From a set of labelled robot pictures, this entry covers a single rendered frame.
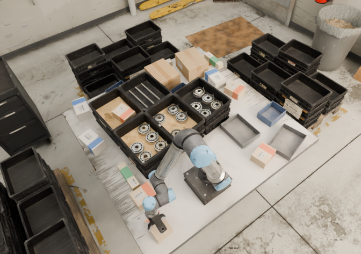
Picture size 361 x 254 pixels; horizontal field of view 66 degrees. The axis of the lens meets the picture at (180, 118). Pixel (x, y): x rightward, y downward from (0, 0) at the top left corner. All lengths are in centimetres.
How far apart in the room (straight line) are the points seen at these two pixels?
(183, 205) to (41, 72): 324
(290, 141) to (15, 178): 235
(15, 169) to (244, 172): 198
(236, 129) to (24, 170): 189
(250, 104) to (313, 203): 112
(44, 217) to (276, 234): 199
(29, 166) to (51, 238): 73
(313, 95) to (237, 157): 124
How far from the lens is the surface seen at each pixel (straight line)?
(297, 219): 289
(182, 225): 199
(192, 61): 276
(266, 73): 343
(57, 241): 241
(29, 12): 492
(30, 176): 278
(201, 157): 139
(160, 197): 165
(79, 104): 267
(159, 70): 269
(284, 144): 238
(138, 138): 221
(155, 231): 192
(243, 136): 235
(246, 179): 215
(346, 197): 316
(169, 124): 225
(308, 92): 316
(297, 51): 363
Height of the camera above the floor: 259
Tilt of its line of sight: 50 degrees down
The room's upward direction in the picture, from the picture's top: 5 degrees counter-clockwise
